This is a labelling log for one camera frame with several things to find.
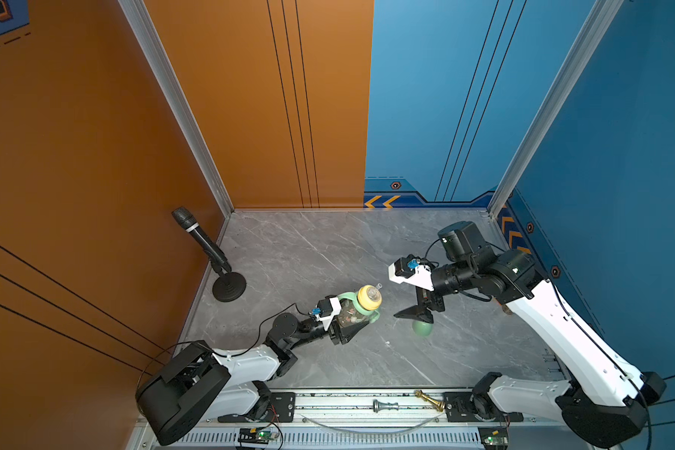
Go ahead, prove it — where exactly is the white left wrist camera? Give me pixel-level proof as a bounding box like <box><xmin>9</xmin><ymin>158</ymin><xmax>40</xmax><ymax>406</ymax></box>
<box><xmin>310</xmin><ymin>296</ymin><xmax>341</xmax><ymax>331</ymax></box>

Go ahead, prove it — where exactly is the yellow bottle nipple collar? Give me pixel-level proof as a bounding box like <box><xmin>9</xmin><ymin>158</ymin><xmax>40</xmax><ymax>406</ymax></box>
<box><xmin>356</xmin><ymin>285</ymin><xmax>383</xmax><ymax>311</ymax></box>

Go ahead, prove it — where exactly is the green dome bottle cap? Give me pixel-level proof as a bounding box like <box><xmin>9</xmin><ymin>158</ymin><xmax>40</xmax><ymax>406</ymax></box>
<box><xmin>412</xmin><ymin>321</ymin><xmax>434</xmax><ymax>337</ymax></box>

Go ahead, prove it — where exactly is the green circuit board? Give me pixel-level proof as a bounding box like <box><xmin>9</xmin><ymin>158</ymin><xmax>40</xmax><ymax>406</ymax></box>
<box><xmin>237</xmin><ymin>427</ymin><xmax>279</xmax><ymax>448</ymax></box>
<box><xmin>478</xmin><ymin>427</ymin><xmax>509</xmax><ymax>450</ymax></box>

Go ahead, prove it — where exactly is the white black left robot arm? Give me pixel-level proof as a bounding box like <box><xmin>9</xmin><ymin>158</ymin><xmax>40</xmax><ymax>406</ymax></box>
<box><xmin>136</xmin><ymin>312</ymin><xmax>371</xmax><ymax>446</ymax></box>

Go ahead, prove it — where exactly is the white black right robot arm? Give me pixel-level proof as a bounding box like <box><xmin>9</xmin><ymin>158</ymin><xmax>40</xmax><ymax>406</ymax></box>
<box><xmin>388</xmin><ymin>221</ymin><xmax>667</xmax><ymax>449</ymax></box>

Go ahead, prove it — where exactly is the clear printed baby bottle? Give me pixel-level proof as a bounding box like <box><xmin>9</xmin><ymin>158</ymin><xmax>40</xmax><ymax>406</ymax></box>
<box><xmin>337</xmin><ymin>296</ymin><xmax>372</xmax><ymax>326</ymax></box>

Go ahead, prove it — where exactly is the gold chess piece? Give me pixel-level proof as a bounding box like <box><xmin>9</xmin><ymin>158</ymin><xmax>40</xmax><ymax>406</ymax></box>
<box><xmin>414</xmin><ymin>390</ymin><xmax>446</xmax><ymax>413</ymax></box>

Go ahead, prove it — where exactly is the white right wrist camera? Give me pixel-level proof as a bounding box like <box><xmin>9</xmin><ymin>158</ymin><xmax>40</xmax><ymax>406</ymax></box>
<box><xmin>388</xmin><ymin>255</ymin><xmax>434</xmax><ymax>292</ymax></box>

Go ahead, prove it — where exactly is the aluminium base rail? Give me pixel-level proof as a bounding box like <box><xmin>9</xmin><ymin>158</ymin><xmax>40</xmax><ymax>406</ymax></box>
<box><xmin>171</xmin><ymin>388</ymin><xmax>589</xmax><ymax>449</ymax></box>

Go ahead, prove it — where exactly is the silver chess piece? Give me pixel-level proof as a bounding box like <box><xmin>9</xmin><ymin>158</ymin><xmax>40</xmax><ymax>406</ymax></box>
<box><xmin>372</xmin><ymin>399</ymin><xmax>399</xmax><ymax>414</ymax></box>

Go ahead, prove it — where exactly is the black microphone on stand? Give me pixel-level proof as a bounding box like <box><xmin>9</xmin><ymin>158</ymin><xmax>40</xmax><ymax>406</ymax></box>
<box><xmin>172</xmin><ymin>207</ymin><xmax>247</xmax><ymax>303</ymax></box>

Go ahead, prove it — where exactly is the clear tube on rail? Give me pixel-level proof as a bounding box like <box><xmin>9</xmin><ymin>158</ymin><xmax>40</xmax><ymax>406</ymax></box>
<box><xmin>301</xmin><ymin>415</ymin><xmax>439</xmax><ymax>436</ymax></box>

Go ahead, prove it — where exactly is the green bottle handle ring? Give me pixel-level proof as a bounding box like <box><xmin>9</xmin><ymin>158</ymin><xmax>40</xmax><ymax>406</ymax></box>
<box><xmin>336</xmin><ymin>291</ymin><xmax>382</xmax><ymax>326</ymax></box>

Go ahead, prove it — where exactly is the left green circuit board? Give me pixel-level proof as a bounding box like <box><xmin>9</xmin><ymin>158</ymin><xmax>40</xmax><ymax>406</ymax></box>
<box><xmin>237</xmin><ymin>427</ymin><xmax>279</xmax><ymax>448</ymax></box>

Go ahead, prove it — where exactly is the right green circuit board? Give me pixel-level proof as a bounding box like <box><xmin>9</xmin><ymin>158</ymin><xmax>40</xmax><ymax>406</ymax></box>
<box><xmin>478</xmin><ymin>427</ymin><xmax>509</xmax><ymax>450</ymax></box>

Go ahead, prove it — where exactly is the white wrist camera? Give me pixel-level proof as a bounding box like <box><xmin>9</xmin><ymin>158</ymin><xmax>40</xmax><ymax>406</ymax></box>
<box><xmin>310</xmin><ymin>296</ymin><xmax>341</xmax><ymax>331</ymax></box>
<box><xmin>388</xmin><ymin>255</ymin><xmax>434</xmax><ymax>292</ymax></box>

